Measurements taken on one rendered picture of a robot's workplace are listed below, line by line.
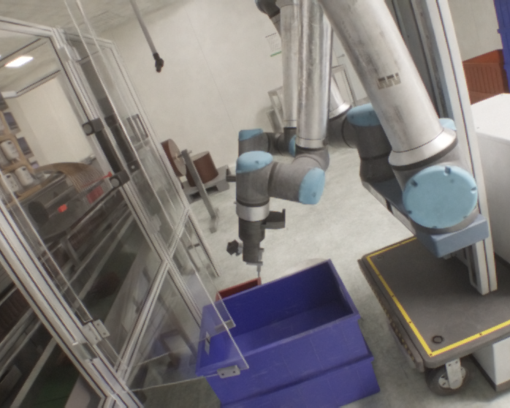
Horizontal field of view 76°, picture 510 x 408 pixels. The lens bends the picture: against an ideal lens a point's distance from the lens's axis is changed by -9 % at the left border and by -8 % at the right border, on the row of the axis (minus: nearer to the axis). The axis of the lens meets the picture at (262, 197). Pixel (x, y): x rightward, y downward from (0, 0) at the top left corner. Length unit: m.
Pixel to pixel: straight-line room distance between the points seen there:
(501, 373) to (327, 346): 0.58
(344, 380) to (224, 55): 5.04
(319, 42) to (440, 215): 0.47
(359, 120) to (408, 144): 0.62
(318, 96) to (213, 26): 4.98
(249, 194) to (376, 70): 0.41
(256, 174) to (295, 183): 0.10
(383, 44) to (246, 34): 5.12
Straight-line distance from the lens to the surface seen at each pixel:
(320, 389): 1.48
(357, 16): 0.72
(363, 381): 1.50
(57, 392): 1.27
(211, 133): 5.85
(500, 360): 1.37
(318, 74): 0.90
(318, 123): 0.92
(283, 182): 0.84
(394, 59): 0.73
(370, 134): 1.36
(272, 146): 1.34
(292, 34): 1.28
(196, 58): 5.81
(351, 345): 1.36
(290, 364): 1.36
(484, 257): 1.33
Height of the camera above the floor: 1.26
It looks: 19 degrees down
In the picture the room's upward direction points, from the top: 22 degrees counter-clockwise
